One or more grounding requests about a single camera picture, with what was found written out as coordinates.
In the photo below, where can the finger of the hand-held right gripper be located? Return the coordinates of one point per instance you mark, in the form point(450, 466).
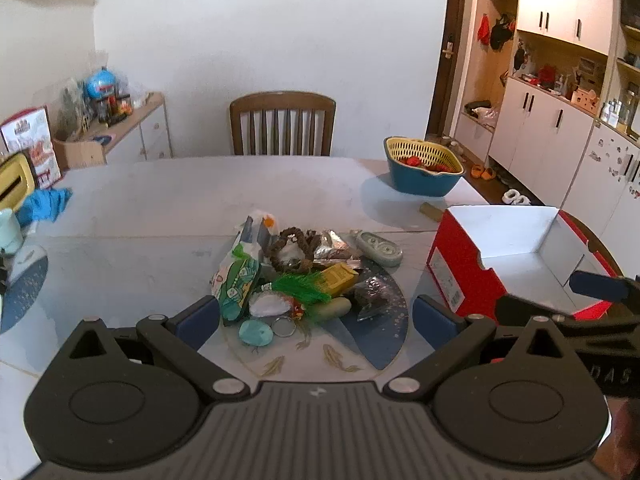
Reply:
point(520, 310)
point(595, 285)

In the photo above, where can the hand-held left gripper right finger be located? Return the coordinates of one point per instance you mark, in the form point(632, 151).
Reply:
point(437, 322)

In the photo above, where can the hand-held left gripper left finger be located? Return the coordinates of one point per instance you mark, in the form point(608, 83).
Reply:
point(197, 322)

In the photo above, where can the green cartoon snack packet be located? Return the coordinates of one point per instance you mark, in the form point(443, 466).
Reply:
point(240, 285)

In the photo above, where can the red cardboard box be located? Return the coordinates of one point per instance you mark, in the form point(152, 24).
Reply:
point(460, 270)

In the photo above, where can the teal oval badge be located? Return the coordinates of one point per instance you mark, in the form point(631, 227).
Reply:
point(255, 333)

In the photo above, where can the white plush brooch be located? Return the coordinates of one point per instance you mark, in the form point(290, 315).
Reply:
point(267, 305)

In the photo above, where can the pale green plastic dispenser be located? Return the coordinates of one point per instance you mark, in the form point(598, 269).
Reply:
point(380, 250)

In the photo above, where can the white plastic wrapper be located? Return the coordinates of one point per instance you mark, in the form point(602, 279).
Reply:
point(257, 232)

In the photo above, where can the green feather toy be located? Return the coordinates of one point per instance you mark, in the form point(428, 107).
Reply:
point(300, 287)

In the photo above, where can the yellow small carton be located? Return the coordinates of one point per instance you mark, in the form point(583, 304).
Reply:
point(337, 277)

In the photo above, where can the silver foil packet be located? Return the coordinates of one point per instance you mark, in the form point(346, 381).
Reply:
point(335, 247)

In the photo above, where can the person's right forearm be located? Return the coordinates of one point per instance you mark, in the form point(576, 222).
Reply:
point(627, 430)

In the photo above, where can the white shoe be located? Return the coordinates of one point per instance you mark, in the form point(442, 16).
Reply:
point(509, 197)
point(522, 200)

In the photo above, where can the orange slipper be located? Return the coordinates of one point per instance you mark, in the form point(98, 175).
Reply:
point(476, 172)
point(488, 174)

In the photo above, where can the blue plastic basin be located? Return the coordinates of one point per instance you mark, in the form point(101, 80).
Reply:
point(420, 184)

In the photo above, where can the red vegetables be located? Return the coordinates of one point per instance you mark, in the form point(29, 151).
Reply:
point(425, 164)

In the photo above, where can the group of small bottles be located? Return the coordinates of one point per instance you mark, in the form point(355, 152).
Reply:
point(615, 114)

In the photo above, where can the yellow strainer basket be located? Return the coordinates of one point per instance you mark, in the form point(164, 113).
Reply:
point(400, 146)

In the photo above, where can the wooden toy house box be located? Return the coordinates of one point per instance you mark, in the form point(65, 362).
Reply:
point(585, 101)

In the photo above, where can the blue cloth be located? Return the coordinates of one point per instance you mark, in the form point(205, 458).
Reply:
point(45, 205)

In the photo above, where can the white wooden sideboard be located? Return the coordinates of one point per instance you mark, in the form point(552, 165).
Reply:
point(150, 135)

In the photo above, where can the brown cardboard box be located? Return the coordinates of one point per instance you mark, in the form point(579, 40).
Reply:
point(80, 154)

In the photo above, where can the mint green cup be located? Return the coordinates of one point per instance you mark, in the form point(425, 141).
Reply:
point(9, 232)

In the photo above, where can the cluster of small jars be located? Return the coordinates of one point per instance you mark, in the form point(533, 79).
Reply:
point(115, 109)

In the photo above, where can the yellow tissue box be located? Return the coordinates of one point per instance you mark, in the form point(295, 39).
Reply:
point(17, 180)

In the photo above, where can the clear plastic bag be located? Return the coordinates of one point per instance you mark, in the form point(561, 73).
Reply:
point(75, 105)

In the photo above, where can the red white printed box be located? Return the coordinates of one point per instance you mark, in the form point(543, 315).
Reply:
point(30, 130)

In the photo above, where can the blue globe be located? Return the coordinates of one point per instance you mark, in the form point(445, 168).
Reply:
point(101, 85)

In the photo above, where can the black hanging bag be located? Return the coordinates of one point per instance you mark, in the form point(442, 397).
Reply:
point(501, 34)

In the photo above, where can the dark brown door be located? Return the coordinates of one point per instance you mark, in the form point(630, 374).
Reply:
point(452, 5)

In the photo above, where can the white wall cabinet unit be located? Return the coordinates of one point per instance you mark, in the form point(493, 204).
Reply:
point(540, 125)

